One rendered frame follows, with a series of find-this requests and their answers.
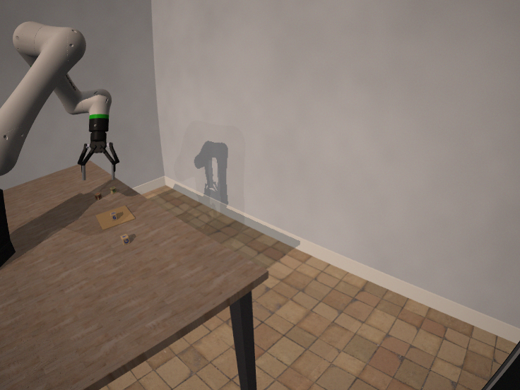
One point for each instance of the orange flat mat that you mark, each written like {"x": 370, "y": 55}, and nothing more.
{"x": 123, "y": 214}

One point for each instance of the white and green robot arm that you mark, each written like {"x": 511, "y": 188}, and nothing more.
{"x": 60, "y": 48}

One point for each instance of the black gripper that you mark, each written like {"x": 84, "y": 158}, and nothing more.
{"x": 98, "y": 144}

